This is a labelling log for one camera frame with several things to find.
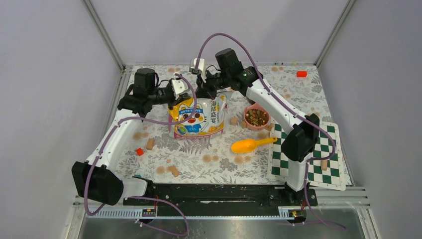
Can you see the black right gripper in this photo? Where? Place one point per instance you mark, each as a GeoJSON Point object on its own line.
{"type": "Point", "coordinates": [203, 90]}

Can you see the red block at back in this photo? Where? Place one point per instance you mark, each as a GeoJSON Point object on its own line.
{"type": "Point", "coordinates": [301, 74]}

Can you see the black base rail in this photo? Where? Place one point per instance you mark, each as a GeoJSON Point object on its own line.
{"type": "Point", "coordinates": [203, 200]}

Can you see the wooden cylinder on checkerboard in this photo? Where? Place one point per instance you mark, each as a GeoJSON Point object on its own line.
{"type": "Point", "coordinates": [324, 165]}

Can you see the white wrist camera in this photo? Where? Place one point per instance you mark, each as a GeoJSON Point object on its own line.
{"type": "Point", "coordinates": [197, 67]}
{"type": "Point", "coordinates": [179, 87]}

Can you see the red block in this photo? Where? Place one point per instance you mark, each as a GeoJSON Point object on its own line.
{"type": "Point", "coordinates": [139, 151]}
{"type": "Point", "coordinates": [301, 74]}

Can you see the green white checkerboard mat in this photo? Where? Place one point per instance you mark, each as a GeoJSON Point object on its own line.
{"type": "Point", "coordinates": [334, 177]}

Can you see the floral table mat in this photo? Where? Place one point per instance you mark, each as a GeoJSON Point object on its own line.
{"type": "Point", "coordinates": [210, 160]}

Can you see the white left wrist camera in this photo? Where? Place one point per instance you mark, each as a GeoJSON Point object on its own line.
{"type": "Point", "coordinates": [179, 87]}

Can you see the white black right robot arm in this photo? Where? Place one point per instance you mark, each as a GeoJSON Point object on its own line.
{"type": "Point", "coordinates": [302, 130]}

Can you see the pet food bag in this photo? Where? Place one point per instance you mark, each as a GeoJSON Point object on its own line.
{"type": "Point", "coordinates": [205, 119]}

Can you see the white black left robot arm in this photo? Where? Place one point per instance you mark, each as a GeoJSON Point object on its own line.
{"type": "Point", "coordinates": [95, 178]}

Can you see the wooden block left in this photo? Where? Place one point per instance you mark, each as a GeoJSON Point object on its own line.
{"type": "Point", "coordinates": [150, 144]}

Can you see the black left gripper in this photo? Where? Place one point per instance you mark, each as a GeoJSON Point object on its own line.
{"type": "Point", "coordinates": [174, 101]}

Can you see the wooden block front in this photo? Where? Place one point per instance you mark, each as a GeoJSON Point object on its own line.
{"type": "Point", "coordinates": [173, 169]}

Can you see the wooden cylinder near bowl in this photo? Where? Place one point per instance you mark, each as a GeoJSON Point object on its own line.
{"type": "Point", "coordinates": [233, 121]}

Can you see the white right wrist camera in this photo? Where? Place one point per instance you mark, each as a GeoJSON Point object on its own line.
{"type": "Point", "coordinates": [197, 67]}

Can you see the red block at front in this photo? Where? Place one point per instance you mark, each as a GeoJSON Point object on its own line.
{"type": "Point", "coordinates": [139, 151]}

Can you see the yellow plastic scoop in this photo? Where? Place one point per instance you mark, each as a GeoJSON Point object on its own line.
{"type": "Point", "coordinates": [249, 145]}

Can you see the pink pet food bowl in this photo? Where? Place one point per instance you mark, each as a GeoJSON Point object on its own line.
{"type": "Point", "coordinates": [255, 117]}

